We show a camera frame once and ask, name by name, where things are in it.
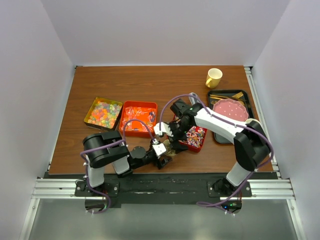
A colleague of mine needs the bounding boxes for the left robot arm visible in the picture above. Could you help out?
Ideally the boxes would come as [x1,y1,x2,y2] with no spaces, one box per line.
[80,130,172,196]

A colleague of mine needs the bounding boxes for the gold chopsticks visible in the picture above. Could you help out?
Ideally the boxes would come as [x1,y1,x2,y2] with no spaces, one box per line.
[208,94,242,101]

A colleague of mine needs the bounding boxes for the black tray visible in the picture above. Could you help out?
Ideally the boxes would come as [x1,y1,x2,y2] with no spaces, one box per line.
[206,89,256,144]

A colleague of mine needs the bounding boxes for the yellow mug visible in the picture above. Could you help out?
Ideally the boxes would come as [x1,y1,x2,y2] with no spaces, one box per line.
[205,68,223,89]

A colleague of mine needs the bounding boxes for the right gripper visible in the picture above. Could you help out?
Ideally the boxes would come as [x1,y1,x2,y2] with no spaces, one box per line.
[165,120,193,154]

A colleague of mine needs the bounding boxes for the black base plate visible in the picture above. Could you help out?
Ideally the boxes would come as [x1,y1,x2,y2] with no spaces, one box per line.
[74,171,281,209]

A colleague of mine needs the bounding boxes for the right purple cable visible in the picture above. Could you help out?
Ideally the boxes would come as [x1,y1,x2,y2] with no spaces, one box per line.
[158,94,274,213]

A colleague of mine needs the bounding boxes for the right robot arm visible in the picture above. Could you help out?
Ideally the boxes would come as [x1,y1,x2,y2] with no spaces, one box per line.
[154,96,274,197]

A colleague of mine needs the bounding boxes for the black gummy candy tin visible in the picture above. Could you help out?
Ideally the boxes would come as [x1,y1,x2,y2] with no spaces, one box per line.
[83,97,124,131]

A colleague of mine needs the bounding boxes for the metal scoop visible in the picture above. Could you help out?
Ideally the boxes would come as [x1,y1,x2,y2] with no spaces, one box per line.
[188,92,201,105]

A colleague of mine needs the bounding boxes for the gold round lid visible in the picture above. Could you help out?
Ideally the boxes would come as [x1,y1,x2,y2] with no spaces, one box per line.
[163,139,176,157]

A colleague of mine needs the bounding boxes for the gold fork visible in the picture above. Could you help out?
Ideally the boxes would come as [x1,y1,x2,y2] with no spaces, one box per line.
[231,91,246,103]

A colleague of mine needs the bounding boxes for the red lollipop tin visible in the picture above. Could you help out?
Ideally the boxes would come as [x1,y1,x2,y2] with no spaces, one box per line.
[180,126,207,153]

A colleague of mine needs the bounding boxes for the pink dotted plate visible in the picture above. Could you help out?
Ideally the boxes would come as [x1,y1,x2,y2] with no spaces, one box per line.
[212,98,249,122]

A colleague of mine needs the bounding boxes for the purple cable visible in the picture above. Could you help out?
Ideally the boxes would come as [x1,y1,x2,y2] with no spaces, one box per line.
[158,94,274,213]
[79,119,158,214]

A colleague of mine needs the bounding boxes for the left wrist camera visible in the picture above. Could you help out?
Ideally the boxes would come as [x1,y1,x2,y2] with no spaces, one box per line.
[151,138,167,158]

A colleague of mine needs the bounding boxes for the dark green cup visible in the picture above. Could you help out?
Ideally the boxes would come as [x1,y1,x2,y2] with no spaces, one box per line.
[245,118,260,124]

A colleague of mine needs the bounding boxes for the orange candy tin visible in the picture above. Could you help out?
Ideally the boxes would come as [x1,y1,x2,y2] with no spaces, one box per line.
[118,100,158,138]

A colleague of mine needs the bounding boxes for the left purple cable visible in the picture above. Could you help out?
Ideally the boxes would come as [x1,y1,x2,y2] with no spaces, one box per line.
[79,119,158,214]

